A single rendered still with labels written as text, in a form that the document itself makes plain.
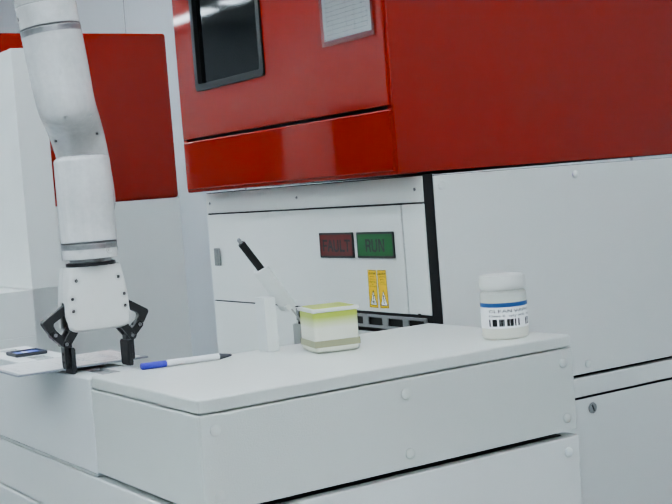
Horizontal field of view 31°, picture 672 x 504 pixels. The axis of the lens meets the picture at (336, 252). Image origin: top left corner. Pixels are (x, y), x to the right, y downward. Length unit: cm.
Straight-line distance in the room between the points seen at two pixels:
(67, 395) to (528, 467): 70
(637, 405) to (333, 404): 99
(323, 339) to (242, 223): 87
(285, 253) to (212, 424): 103
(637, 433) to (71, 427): 113
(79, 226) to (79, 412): 28
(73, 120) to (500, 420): 77
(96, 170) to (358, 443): 57
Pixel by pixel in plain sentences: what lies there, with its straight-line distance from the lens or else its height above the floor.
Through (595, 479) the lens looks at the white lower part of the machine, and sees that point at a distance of 241.
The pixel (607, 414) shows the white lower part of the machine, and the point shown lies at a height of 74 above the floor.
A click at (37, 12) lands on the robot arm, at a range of 187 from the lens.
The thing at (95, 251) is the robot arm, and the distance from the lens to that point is 185.
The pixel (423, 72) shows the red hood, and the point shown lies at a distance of 213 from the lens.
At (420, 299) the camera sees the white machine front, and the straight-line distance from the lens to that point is 214.
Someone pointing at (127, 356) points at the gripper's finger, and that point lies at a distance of 191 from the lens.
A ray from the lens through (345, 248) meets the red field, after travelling 231.
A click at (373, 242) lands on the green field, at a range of 223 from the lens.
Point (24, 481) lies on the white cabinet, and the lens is 217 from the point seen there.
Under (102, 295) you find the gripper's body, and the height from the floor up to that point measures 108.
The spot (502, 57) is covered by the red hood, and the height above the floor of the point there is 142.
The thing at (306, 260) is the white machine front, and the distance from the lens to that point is 244.
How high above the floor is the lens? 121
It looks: 3 degrees down
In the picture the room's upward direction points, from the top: 4 degrees counter-clockwise
